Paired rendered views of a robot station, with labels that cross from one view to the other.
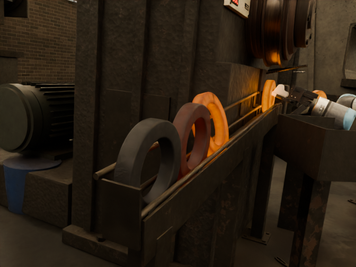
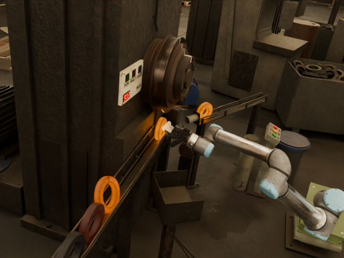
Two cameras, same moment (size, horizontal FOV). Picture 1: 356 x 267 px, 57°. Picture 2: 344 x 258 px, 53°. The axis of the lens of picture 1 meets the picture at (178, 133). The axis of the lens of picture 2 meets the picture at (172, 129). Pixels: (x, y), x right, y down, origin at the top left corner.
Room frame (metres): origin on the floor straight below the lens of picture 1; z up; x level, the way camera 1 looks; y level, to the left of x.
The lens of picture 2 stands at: (-0.45, -0.12, 1.82)
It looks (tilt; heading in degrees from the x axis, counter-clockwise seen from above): 28 degrees down; 350
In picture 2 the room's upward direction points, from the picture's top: 8 degrees clockwise
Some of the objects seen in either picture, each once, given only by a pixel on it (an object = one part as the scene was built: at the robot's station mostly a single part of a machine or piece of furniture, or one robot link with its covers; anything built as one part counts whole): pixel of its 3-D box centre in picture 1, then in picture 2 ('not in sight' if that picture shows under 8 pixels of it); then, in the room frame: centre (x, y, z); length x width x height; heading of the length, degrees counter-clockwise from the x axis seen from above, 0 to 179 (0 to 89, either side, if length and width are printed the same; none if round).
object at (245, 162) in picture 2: not in sight; (244, 163); (1.89, -1.22, 0.26); 0.12 x 0.12 x 0.52
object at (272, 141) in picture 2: not in sight; (265, 161); (1.86, -1.38, 0.31); 0.24 x 0.16 x 0.62; 155
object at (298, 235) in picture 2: not in sight; (316, 229); (1.29, -1.62, 0.10); 0.32 x 0.32 x 0.04; 66
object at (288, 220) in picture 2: not in sight; (313, 234); (1.29, -1.62, 0.04); 0.40 x 0.40 x 0.08; 66
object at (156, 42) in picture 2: (265, 14); (157, 71); (1.59, -0.35, 1.12); 0.47 x 0.10 x 0.47; 155
